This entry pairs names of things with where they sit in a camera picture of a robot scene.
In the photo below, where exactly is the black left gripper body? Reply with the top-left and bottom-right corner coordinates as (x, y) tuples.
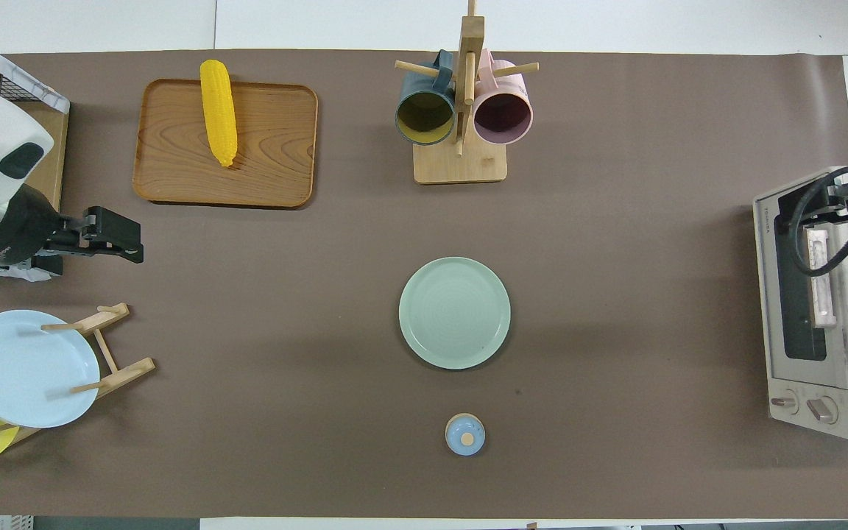
(0, 184), (93, 277)

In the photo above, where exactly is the glass oven door with handle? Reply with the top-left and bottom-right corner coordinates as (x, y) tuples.
(754, 168), (848, 391)

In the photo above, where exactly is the yellow corn cob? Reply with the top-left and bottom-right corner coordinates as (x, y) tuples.
(199, 59), (239, 168)

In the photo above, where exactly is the pale green plate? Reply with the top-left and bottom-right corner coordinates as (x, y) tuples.
(398, 256), (512, 370)

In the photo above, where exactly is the wooden plate rack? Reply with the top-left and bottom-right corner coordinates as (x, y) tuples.
(0, 302), (156, 446)

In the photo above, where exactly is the light blue plate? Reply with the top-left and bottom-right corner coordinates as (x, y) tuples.
(0, 309), (101, 429)

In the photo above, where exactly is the wooden serving tray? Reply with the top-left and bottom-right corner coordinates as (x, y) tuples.
(132, 79), (319, 209)

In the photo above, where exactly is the brown table mat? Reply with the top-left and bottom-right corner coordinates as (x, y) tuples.
(0, 49), (848, 520)

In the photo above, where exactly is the dark blue mug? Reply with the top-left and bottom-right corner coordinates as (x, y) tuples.
(395, 50), (456, 146)

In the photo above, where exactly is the wooden mug tree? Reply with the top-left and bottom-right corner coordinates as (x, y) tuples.
(395, 0), (540, 185)

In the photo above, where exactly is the pink mug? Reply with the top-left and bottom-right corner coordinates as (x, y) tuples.
(473, 49), (534, 146)

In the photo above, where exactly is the small blue lidded jar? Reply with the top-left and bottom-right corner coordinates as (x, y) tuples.
(445, 413), (487, 456)

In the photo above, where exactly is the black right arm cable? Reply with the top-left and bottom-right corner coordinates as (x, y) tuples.
(787, 163), (848, 278)

